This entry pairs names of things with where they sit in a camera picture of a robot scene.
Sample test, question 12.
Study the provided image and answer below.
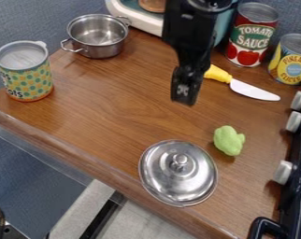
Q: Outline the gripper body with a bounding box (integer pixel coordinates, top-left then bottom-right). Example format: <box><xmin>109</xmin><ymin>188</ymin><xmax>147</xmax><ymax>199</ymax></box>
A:
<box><xmin>169</xmin><ymin>63</ymin><xmax>206</xmax><ymax>106</ymax></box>

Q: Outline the silver lid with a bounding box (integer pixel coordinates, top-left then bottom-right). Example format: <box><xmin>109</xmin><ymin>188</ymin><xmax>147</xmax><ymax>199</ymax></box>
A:
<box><xmin>137</xmin><ymin>139</ymin><xmax>220</xmax><ymax>208</ymax></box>

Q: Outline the silver pot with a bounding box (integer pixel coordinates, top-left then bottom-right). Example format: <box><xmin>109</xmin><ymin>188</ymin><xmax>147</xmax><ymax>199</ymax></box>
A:
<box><xmin>59</xmin><ymin>13</ymin><xmax>134</xmax><ymax>60</ymax></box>

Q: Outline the green toy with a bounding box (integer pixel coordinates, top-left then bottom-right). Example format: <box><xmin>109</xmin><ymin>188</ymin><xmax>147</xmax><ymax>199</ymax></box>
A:
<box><xmin>211</xmin><ymin>125</ymin><xmax>247</xmax><ymax>157</ymax></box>

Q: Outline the toy sink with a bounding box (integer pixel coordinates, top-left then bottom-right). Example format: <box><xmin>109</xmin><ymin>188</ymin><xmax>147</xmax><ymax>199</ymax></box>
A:
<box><xmin>104</xmin><ymin>0</ymin><xmax>238</xmax><ymax>48</ymax></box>

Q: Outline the red tomato sauce can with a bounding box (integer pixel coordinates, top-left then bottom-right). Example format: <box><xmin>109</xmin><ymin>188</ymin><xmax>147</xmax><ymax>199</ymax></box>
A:
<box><xmin>223</xmin><ymin>2</ymin><xmax>280</xmax><ymax>68</ymax></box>

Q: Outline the yellow pineapple can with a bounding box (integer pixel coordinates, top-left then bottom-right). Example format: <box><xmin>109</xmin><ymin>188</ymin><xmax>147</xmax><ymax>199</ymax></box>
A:
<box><xmin>266</xmin><ymin>33</ymin><xmax>301</xmax><ymax>86</ymax></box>

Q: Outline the toy stove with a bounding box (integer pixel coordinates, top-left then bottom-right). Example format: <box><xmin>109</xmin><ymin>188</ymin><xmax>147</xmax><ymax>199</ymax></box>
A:
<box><xmin>246</xmin><ymin>90</ymin><xmax>301</xmax><ymax>239</ymax></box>

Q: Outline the dotted green can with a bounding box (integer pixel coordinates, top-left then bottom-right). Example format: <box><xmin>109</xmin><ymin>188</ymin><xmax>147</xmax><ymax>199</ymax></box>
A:
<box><xmin>0</xmin><ymin>39</ymin><xmax>55</xmax><ymax>103</ymax></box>

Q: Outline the yellow handled toy knife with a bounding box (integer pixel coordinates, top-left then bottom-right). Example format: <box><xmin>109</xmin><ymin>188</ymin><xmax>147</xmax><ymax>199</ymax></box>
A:
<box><xmin>203</xmin><ymin>63</ymin><xmax>282</xmax><ymax>102</ymax></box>

